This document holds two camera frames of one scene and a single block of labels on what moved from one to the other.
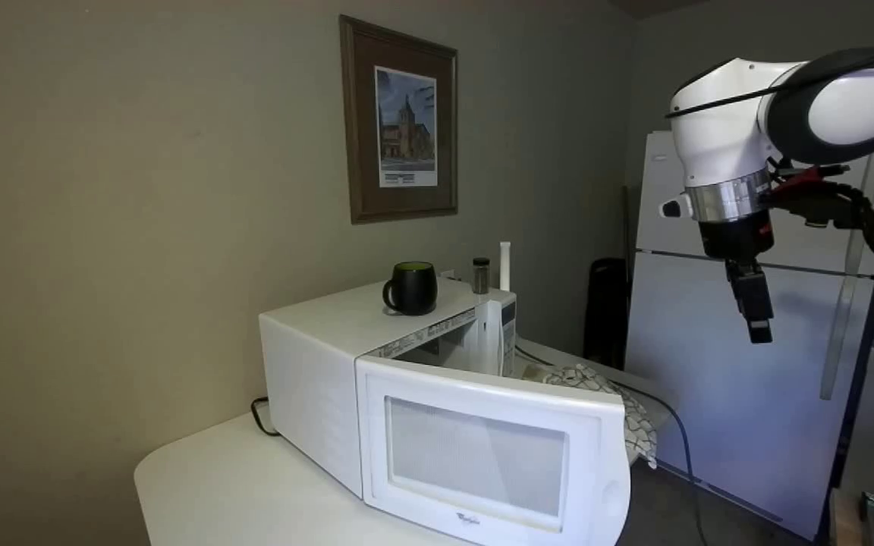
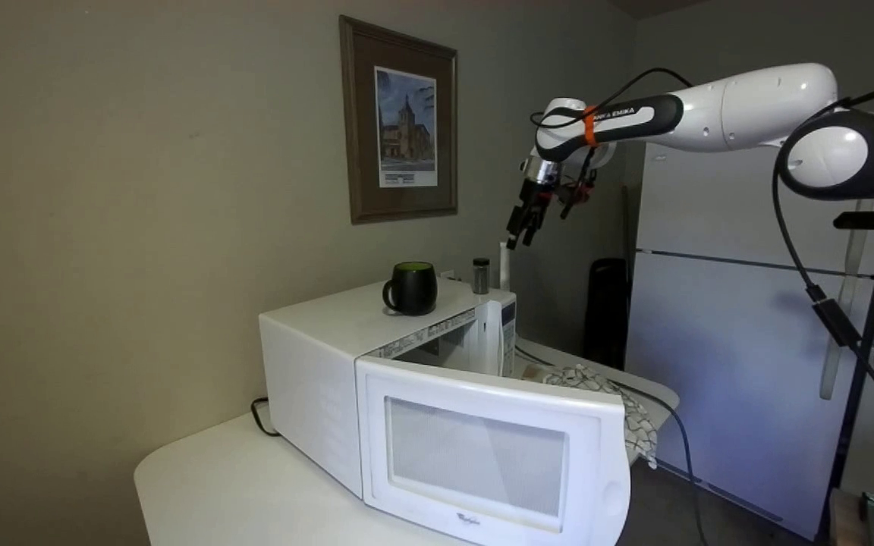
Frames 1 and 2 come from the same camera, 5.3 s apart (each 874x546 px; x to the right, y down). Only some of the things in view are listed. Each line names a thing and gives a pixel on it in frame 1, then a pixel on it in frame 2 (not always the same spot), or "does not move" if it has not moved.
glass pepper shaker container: (479, 275) does not move
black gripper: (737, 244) -> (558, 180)
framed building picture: (400, 124) does not move
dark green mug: (411, 291) does not move
